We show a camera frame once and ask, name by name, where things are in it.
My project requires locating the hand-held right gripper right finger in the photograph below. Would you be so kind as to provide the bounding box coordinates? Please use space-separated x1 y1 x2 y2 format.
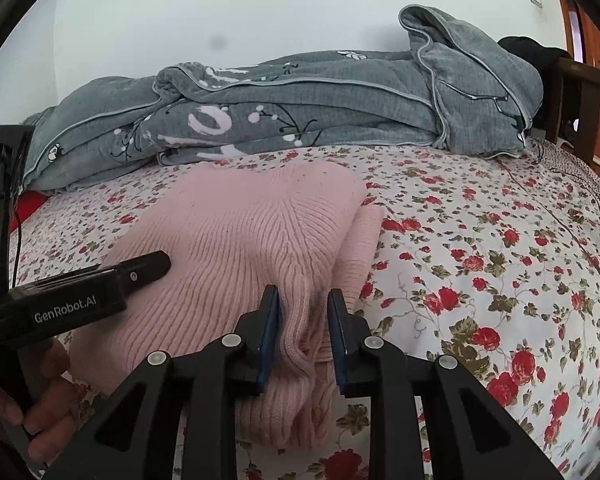
326 288 563 480

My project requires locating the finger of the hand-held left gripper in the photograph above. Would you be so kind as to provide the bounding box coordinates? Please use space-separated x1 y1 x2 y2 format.
102 252 172 288

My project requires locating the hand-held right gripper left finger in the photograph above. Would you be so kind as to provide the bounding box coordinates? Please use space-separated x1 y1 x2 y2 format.
42 285 282 480

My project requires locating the pink knit sweater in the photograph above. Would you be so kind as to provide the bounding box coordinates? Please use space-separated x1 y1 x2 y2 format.
67 160 387 453

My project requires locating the person's left hand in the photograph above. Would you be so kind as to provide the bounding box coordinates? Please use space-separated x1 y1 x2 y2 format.
0 336 89 460

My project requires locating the red cloth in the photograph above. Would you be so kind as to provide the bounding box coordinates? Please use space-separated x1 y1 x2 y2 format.
17 191 48 223

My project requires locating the red rose print bed sheet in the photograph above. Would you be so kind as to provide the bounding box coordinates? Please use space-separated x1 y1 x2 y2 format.
7 137 600 480

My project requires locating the grey floral blanket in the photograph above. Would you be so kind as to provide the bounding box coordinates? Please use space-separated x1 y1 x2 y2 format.
22 5 545 193

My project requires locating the dark cloth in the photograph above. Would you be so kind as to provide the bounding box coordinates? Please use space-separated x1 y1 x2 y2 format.
497 35 572 78

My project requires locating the wooden door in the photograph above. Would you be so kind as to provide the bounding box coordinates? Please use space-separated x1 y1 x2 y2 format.
555 0 600 188

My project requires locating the black cable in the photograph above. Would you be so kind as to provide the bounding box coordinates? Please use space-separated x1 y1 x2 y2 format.
9 205 27 288

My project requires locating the wooden bed frame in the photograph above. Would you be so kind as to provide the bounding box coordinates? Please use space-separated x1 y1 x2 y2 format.
542 57 600 173

